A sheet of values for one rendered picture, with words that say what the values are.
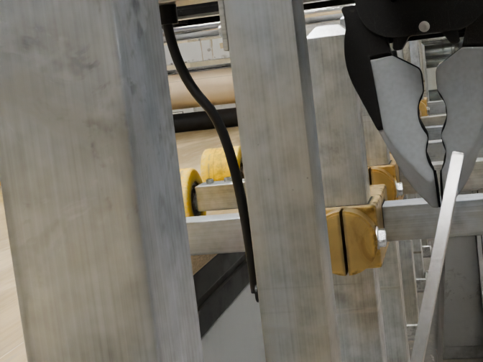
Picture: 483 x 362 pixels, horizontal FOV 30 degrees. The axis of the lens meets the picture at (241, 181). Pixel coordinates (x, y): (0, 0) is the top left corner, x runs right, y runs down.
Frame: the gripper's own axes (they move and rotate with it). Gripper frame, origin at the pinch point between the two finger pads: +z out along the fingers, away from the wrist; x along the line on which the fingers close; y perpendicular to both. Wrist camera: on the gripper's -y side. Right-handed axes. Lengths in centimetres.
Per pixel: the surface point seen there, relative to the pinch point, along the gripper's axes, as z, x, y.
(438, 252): 2.9, 0.2, -4.0
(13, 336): 10.5, 33.7, 10.4
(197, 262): 12, 28, 42
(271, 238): 0.9, 8.5, -7.1
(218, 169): 5, 32, 70
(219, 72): -9, 77, 251
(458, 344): 95, 5, 261
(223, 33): -9.8, 9.7, -7.0
